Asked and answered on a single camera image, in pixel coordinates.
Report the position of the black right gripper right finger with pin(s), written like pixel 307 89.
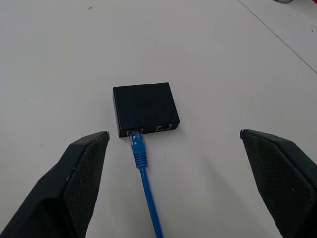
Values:
pixel 282 178

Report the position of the black network switch box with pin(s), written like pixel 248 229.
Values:
pixel 144 107

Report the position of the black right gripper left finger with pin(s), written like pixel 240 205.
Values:
pixel 57 188

